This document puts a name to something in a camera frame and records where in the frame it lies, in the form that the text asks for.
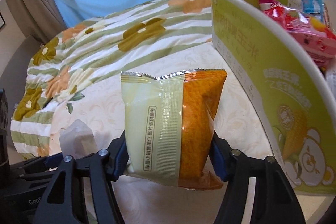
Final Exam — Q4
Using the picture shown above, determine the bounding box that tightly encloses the green cardboard box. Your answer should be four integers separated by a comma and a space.
211, 0, 335, 195

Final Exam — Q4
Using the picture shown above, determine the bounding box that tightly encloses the beige snack packet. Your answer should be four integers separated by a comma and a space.
59, 119, 98, 159

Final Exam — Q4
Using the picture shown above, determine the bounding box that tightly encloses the left beige curtain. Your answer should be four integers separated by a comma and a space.
6, 0, 66, 44

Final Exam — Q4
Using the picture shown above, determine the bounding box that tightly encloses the floral striped green quilt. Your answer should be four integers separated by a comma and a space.
11, 0, 211, 159

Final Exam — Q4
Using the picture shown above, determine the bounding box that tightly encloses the grey upholstered headboard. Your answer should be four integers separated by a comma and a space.
1, 36, 41, 110

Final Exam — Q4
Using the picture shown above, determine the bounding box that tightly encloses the framed houses picture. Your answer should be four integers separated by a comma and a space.
0, 13, 6, 30

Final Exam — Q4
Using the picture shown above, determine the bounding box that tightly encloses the shrimp flakes snack bag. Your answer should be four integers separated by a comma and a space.
301, 0, 329, 26

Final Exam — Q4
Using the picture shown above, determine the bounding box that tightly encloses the orange cream cake packet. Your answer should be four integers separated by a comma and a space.
121, 69, 227, 190

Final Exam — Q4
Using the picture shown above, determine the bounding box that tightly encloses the pink striped snack bag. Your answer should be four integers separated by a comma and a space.
259, 0, 335, 67

